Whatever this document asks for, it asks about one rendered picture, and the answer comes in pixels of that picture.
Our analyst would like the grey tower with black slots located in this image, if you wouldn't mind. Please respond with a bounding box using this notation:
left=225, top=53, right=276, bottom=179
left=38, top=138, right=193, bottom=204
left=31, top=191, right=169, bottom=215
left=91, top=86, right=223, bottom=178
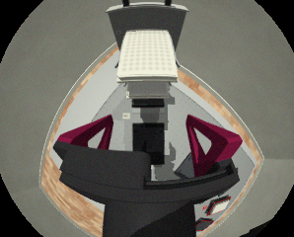
left=108, top=7, right=186, bottom=114

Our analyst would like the white well plate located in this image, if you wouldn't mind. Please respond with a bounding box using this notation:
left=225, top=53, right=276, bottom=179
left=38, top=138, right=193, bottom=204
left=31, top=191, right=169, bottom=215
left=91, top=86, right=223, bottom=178
left=210, top=200, right=229, bottom=214
left=116, top=29, right=178, bottom=83
left=126, top=82, right=169, bottom=99

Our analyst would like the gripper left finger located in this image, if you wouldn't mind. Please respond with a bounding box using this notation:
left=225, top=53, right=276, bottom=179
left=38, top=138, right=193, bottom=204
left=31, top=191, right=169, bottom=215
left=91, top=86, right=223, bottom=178
left=57, top=115, right=113, bottom=149

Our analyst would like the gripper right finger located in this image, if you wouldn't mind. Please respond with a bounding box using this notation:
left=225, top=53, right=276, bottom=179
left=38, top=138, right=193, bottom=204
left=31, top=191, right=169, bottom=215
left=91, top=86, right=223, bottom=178
left=185, top=115, right=243, bottom=177

